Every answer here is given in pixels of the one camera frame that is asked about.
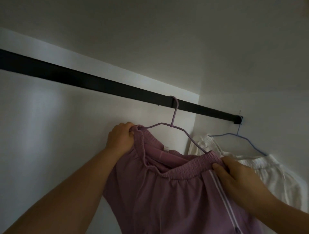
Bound person's right hand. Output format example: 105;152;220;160
212;155;274;212

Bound person's left hand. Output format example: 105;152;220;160
105;122;136;158

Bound purple pants with white stripes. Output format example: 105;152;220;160
103;125;263;234

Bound person's right forearm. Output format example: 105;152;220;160
252;194;309;234

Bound person's left forearm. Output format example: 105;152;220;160
2;147;121;234

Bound black closet rod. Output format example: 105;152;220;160
0;49;243;124

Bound white garment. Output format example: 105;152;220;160
188;134;309;214

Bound blue wire hanger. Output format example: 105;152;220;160
208;117;268;156

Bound purple wire hanger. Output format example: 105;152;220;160
144;96;208;154

